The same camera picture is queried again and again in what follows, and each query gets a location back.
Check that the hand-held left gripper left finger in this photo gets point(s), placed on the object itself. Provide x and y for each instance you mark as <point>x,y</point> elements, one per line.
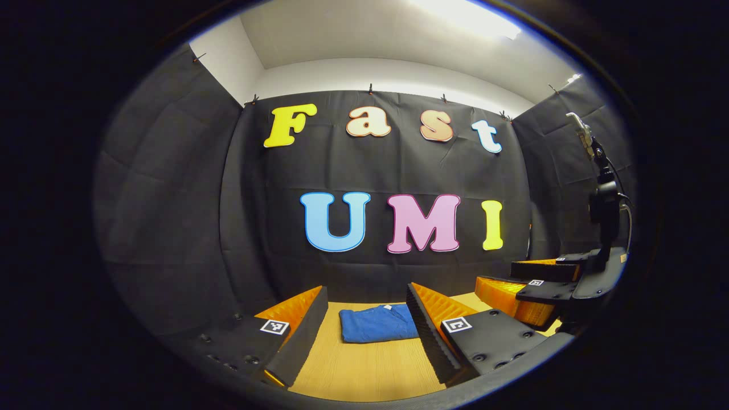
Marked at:
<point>304,341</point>

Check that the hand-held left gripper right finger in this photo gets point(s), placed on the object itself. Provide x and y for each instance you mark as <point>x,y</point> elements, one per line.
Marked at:
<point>427,336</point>

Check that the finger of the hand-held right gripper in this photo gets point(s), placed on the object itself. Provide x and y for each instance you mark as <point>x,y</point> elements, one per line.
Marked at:
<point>549,291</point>
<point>547,270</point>

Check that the blue jacket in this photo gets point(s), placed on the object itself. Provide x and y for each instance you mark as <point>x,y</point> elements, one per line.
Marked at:
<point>376,324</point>

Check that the black backdrop cloth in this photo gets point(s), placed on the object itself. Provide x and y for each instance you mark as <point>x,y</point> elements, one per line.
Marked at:
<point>188,199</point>

